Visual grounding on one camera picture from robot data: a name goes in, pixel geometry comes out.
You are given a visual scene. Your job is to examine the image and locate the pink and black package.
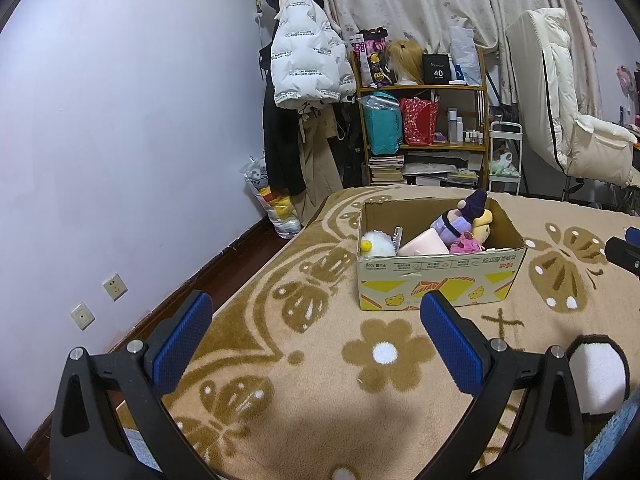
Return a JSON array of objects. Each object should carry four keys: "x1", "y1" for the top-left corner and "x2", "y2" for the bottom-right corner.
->
[{"x1": 349, "y1": 27, "x2": 391, "y2": 88}]

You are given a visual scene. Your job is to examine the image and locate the pink fan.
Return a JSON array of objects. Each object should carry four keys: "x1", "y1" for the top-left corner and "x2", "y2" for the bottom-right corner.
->
[{"x1": 616, "y1": 64, "x2": 640, "y2": 111}]

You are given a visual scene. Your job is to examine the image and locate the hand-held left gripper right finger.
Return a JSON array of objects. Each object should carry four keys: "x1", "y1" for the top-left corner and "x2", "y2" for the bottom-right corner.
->
[{"x1": 417, "y1": 290, "x2": 586, "y2": 480}]

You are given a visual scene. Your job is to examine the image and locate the white padded chair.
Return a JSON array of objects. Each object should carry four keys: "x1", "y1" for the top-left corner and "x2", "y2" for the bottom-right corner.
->
[{"x1": 505, "y1": 7, "x2": 640, "y2": 186}]

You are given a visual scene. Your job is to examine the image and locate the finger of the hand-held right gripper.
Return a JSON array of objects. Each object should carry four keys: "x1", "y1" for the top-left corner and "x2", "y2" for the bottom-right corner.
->
[{"x1": 604, "y1": 226, "x2": 640, "y2": 277}]

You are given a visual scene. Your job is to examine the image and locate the beige floral curtain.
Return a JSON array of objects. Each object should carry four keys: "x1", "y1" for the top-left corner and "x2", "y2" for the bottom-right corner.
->
[{"x1": 307, "y1": 0, "x2": 601, "y2": 121}]

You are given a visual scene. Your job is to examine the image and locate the pale pink plush cushion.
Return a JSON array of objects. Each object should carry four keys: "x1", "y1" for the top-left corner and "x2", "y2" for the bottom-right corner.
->
[{"x1": 396, "y1": 227, "x2": 451, "y2": 257}]

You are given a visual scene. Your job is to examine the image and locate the teal bag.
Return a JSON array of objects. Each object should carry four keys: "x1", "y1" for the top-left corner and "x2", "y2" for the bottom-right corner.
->
[{"x1": 361, "y1": 92, "x2": 403, "y2": 156}]

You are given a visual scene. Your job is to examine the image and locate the pale green bag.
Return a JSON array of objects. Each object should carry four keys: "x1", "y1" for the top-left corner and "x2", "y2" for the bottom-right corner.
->
[{"x1": 489, "y1": 152, "x2": 521, "y2": 178}]

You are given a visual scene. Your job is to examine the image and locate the printed cardboard box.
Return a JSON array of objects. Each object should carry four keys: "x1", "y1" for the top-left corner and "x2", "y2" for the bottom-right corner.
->
[{"x1": 356, "y1": 197, "x2": 530, "y2": 312}]

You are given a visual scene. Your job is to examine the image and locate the yellow plush toy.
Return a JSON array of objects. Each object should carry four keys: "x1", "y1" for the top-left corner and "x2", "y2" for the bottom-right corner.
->
[{"x1": 470, "y1": 210, "x2": 495, "y2": 251}]

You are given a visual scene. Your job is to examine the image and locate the white wall outlet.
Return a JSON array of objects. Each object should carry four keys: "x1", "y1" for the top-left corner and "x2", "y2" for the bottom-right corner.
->
[
  {"x1": 69, "y1": 302, "x2": 96, "y2": 331},
  {"x1": 102, "y1": 273, "x2": 128, "y2": 302}
]

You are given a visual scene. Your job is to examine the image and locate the dark hanging clothes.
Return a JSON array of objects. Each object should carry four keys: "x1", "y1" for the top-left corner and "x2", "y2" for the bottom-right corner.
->
[{"x1": 332, "y1": 102, "x2": 366, "y2": 191}]

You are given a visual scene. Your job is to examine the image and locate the wooden shelf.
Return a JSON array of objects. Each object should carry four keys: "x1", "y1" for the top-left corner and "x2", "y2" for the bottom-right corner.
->
[{"x1": 350, "y1": 45, "x2": 493, "y2": 196}]

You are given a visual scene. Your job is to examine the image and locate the blonde wig on stand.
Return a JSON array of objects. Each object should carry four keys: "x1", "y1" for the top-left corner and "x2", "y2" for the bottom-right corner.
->
[{"x1": 385, "y1": 39, "x2": 426, "y2": 86}]

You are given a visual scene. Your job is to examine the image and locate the stack of books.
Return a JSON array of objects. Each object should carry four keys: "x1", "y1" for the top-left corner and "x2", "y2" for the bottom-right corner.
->
[{"x1": 369, "y1": 155, "x2": 406, "y2": 186}]

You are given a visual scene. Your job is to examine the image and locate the magenta plush toy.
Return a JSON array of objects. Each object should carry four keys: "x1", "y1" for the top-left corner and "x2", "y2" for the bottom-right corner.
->
[{"x1": 449, "y1": 231, "x2": 483, "y2": 255}]

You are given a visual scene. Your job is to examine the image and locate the white metal cart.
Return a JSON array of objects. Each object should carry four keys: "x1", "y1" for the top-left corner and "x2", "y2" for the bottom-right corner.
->
[{"x1": 487, "y1": 121, "x2": 525, "y2": 195}]

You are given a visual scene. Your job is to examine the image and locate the red patterned bag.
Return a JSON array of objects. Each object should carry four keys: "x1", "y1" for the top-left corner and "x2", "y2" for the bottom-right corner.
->
[{"x1": 399, "y1": 98, "x2": 441, "y2": 147}]

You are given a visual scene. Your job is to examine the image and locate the light blue cloth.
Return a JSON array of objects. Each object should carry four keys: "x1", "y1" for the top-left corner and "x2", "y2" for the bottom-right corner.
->
[{"x1": 582, "y1": 395, "x2": 640, "y2": 480}]

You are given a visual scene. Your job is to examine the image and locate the white puffer jacket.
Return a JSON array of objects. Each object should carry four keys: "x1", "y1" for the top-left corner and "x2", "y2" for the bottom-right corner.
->
[{"x1": 270, "y1": 0, "x2": 358, "y2": 111}]

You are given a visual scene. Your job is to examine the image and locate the black box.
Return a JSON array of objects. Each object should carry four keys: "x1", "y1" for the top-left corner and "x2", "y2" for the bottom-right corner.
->
[{"x1": 421, "y1": 52, "x2": 453, "y2": 86}]

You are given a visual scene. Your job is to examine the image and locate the clear bag of plush toys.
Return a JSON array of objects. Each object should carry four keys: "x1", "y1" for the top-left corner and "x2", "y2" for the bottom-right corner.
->
[{"x1": 239, "y1": 155, "x2": 303, "y2": 239}]

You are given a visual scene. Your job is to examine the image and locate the beige patterned blanket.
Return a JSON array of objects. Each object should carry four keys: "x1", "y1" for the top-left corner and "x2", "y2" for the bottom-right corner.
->
[{"x1": 162, "y1": 185, "x2": 640, "y2": 480}]

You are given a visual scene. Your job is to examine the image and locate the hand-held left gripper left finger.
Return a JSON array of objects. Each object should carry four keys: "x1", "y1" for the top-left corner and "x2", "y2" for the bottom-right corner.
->
[{"x1": 49, "y1": 290, "x2": 223, "y2": 480}]

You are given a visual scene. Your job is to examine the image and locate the purple plush doll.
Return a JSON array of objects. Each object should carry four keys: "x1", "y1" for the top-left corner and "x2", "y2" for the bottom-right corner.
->
[{"x1": 430, "y1": 189, "x2": 488, "y2": 242}]

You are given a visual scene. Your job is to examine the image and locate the pile of papers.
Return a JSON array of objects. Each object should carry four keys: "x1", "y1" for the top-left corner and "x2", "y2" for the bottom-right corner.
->
[{"x1": 402, "y1": 152, "x2": 483, "y2": 188}]

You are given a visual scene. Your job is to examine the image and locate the white fluffy plush toy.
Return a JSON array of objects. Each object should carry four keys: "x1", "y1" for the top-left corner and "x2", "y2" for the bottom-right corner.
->
[{"x1": 361, "y1": 230, "x2": 398, "y2": 257}]

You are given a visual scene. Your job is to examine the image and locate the white plastic bag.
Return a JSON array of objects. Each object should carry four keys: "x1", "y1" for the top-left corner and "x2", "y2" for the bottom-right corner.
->
[{"x1": 449, "y1": 25, "x2": 483, "y2": 86}]

